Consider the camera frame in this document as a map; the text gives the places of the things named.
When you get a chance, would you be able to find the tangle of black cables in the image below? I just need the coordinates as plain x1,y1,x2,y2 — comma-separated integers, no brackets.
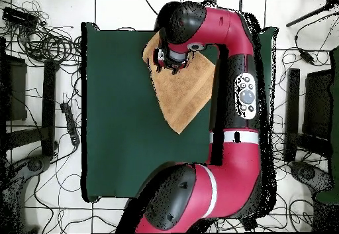
5,1,82,66

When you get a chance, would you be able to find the black rod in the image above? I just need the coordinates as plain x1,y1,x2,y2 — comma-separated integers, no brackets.
286,5,332,28

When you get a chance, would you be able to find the black electronics box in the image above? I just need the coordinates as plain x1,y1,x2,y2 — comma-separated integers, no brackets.
2,6,39,29

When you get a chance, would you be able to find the tan towel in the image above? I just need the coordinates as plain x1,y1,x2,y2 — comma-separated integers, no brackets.
142,30,217,135

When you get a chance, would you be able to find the black power strip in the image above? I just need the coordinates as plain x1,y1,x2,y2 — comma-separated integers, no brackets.
60,101,81,147

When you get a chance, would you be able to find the black flat panel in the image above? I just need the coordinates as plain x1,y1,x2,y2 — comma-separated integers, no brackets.
302,69,335,139
0,54,28,122

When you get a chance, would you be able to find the grey square tape frame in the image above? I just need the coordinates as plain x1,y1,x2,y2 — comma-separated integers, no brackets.
203,0,243,13

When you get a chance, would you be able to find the black stand crossbar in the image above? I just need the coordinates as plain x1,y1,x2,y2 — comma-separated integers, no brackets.
297,132,332,158
5,127,44,150

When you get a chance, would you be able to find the grey stand base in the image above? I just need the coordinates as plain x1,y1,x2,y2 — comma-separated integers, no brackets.
0,154,52,234
289,160,335,192

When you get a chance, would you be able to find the black power adapter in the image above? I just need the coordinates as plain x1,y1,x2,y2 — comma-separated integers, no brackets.
299,50,316,65

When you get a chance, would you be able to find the dark green table cloth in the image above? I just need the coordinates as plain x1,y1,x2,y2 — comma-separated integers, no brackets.
80,21,279,203

